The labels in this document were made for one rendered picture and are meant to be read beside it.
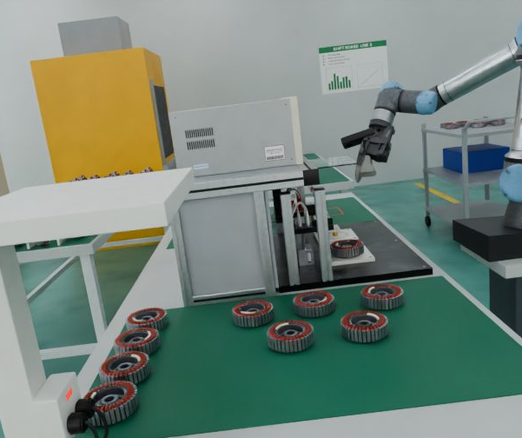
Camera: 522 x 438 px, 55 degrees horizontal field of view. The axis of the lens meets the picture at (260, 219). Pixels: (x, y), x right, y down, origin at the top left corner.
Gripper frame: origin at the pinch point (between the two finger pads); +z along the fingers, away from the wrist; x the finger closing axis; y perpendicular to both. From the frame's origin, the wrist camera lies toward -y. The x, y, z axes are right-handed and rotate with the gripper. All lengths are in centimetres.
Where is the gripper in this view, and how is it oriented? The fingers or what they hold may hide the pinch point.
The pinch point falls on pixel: (356, 178)
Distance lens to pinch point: 170.5
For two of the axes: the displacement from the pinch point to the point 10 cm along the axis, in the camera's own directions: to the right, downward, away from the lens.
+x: 3.8, 3.2, 8.7
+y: 8.6, 2.2, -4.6
